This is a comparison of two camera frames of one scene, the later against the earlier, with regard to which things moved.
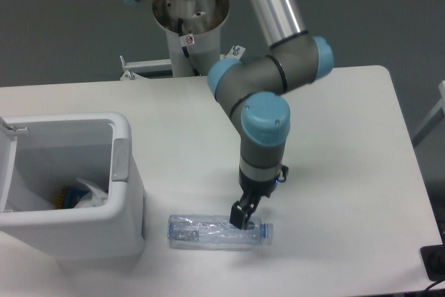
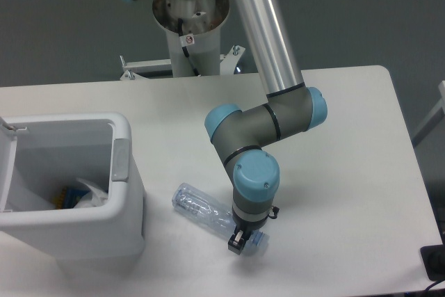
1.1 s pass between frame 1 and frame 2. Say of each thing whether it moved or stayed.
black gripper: moved
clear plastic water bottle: moved
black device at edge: stayed
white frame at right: stayed
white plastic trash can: stayed
